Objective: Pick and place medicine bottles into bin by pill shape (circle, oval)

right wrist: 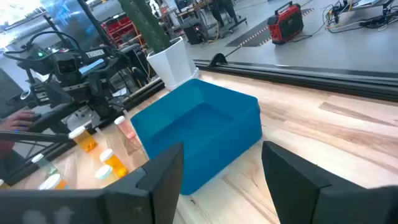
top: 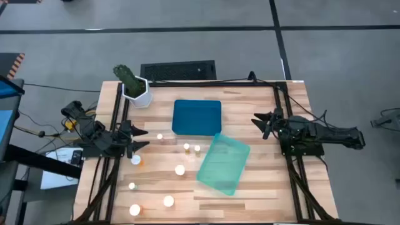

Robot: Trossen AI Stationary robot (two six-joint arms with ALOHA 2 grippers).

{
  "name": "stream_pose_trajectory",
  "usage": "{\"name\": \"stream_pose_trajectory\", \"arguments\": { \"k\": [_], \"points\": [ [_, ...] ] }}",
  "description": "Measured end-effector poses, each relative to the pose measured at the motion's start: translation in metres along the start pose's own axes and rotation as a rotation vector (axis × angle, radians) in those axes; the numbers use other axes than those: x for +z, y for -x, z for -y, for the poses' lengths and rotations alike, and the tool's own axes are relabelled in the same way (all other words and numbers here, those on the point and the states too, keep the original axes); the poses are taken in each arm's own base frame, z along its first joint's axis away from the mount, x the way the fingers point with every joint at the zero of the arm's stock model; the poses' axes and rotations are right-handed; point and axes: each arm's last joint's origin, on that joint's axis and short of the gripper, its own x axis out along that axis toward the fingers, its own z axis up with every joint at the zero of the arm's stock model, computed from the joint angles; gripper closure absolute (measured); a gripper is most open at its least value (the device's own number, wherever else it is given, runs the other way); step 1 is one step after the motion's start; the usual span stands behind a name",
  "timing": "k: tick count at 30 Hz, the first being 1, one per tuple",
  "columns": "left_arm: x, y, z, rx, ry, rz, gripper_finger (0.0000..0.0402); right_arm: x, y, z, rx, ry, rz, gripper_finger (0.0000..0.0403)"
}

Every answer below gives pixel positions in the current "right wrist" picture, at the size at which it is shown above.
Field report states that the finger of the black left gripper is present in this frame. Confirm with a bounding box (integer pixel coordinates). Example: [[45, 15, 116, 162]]
[[0, 131, 71, 144], [27, 102, 83, 133]]

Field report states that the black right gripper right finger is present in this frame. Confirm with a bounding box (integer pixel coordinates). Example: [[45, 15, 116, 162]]
[[261, 141, 398, 224]]

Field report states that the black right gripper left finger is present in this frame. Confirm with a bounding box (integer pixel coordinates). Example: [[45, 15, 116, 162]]
[[0, 142, 185, 224]]

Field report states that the pink pill bottle white cap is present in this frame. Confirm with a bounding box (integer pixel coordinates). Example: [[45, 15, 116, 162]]
[[114, 115, 137, 141]]

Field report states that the blue plastic bin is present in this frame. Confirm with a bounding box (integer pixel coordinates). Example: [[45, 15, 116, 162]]
[[130, 78, 264, 196]]

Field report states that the person's hand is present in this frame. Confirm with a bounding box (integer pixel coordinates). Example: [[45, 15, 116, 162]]
[[0, 109, 35, 132]]

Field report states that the red shelf cart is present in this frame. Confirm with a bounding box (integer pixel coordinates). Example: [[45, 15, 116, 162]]
[[101, 14, 147, 47]]

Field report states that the white planter pot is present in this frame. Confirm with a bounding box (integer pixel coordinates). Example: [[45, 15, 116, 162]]
[[146, 36, 200, 91]]

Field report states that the green cactus plant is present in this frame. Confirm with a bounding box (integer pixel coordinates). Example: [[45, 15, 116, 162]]
[[118, 0, 172, 54]]

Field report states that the black equipment box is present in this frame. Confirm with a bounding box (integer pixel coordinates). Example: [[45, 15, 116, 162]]
[[183, 21, 208, 45]]

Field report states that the black workbench stand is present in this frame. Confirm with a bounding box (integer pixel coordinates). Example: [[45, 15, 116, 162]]
[[177, 0, 248, 34]]

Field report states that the black floor mat striped edge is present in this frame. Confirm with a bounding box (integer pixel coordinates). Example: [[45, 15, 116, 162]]
[[226, 7, 315, 47]]

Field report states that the black rail bracket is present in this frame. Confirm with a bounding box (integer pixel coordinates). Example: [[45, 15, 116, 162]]
[[208, 52, 229, 68]]

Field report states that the cable bundle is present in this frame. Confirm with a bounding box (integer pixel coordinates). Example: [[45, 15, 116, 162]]
[[323, 0, 398, 34]]

